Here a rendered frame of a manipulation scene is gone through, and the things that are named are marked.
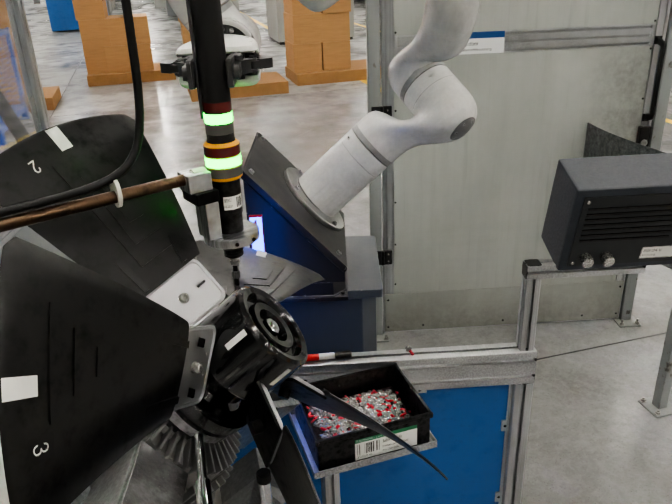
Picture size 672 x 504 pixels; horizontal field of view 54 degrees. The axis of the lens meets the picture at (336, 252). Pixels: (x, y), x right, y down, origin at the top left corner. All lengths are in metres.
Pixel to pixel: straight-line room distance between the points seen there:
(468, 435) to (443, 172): 1.46
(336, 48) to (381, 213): 6.44
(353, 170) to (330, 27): 7.61
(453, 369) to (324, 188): 0.48
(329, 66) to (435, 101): 7.70
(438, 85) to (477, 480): 0.89
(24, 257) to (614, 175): 1.01
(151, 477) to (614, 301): 2.74
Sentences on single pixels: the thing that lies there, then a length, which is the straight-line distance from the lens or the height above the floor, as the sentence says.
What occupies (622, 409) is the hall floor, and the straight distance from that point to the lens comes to 2.77.
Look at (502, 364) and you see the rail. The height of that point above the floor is 0.83.
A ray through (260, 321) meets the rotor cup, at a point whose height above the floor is 1.24.
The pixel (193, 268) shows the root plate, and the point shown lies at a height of 1.28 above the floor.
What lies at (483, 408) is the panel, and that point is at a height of 0.71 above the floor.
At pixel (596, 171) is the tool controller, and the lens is 1.29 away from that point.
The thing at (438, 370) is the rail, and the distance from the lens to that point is 1.39.
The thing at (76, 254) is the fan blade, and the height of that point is 1.32.
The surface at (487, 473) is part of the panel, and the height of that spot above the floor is 0.52.
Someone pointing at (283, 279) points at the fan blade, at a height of 1.17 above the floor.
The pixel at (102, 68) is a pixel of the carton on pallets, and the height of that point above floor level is 0.21.
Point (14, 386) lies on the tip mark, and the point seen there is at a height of 1.35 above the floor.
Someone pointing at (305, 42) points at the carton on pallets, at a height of 0.52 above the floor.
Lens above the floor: 1.63
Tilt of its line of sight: 25 degrees down
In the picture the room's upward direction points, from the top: 2 degrees counter-clockwise
